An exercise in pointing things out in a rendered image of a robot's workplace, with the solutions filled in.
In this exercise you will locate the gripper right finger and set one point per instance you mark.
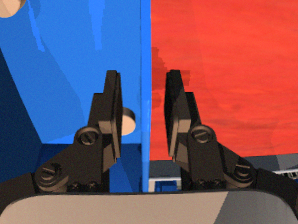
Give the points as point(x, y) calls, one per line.
point(194, 147)

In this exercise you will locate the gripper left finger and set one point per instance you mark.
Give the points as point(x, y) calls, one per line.
point(79, 167)

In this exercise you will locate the white shelf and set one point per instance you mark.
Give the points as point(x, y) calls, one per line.
point(166, 170)

